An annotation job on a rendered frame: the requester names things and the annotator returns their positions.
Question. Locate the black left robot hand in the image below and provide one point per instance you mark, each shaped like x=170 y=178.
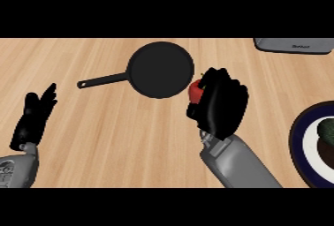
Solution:
x=32 y=123

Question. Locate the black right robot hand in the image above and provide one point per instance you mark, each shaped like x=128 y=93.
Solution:
x=223 y=106

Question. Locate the red bell pepper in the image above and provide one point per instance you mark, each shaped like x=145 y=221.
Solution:
x=195 y=91

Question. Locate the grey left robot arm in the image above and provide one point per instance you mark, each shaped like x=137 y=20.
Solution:
x=19 y=169

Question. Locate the black frying pan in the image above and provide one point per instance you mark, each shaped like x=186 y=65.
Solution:
x=161 y=70

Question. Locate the dark blue rimmed plate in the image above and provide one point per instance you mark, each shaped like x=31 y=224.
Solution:
x=304 y=147

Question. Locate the dark green vegetable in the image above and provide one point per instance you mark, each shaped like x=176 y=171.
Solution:
x=326 y=129

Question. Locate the grey appliance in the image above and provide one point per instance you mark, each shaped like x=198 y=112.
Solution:
x=292 y=45

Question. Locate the dark brown food item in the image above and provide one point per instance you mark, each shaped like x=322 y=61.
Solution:
x=325 y=154

